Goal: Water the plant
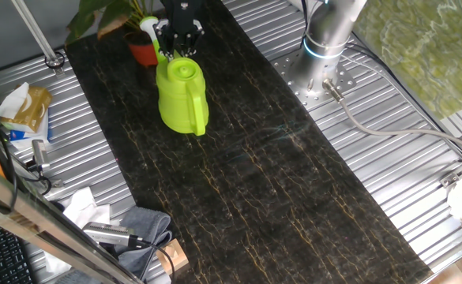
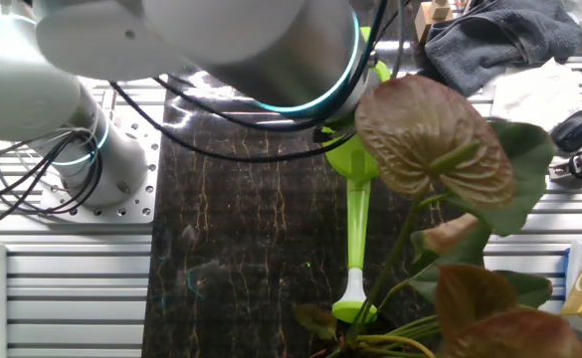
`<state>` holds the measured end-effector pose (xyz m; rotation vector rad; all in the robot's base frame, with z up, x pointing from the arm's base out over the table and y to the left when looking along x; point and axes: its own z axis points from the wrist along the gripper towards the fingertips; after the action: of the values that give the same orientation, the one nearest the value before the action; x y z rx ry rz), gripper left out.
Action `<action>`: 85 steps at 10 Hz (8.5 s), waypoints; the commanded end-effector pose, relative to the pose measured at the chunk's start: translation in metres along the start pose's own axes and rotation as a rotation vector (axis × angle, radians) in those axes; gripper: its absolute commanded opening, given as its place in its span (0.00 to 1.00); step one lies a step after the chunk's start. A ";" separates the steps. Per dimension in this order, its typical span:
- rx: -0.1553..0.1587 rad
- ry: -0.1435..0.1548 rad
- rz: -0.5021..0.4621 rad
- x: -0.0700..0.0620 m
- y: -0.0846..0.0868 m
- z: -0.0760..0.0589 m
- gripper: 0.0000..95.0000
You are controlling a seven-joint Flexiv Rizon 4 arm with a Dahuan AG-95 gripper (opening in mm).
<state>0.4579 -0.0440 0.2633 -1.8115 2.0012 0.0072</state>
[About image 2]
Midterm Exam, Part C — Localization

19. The white tissue paper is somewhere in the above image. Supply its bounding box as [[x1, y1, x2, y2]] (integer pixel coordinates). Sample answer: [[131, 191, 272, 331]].
[[480, 57, 582, 134]]

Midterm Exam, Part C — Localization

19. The lime green watering can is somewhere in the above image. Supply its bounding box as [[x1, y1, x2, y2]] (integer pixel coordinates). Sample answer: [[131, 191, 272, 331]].
[[319, 25, 392, 325]]

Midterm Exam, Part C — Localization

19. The black base cable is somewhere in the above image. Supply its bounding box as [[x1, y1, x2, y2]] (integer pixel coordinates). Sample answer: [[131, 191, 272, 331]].
[[0, 126, 105, 236]]

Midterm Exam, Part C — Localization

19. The black computer mouse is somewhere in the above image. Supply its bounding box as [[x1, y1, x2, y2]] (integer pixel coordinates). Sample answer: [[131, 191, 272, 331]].
[[549, 109, 582, 153]]

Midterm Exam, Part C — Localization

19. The black marble pattern mat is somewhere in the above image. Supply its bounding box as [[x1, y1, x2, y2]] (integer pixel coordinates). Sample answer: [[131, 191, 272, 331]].
[[140, 64, 485, 358]]

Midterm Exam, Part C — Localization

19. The wooden block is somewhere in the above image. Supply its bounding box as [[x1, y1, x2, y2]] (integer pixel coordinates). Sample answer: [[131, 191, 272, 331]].
[[413, 0, 455, 45]]

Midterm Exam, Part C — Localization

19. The anthurium plant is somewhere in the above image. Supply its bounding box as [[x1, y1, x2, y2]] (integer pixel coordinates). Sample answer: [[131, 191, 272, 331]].
[[292, 74, 582, 358]]

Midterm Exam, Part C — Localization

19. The grey towel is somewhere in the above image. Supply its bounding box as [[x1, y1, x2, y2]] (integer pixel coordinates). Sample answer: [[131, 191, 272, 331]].
[[412, 0, 582, 98]]

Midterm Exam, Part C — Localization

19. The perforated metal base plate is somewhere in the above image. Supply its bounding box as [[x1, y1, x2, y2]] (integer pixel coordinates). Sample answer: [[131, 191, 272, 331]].
[[38, 84, 163, 225]]

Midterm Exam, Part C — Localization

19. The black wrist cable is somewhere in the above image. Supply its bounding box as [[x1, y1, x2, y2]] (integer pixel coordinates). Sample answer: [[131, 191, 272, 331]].
[[153, 0, 390, 133], [108, 82, 357, 164]]

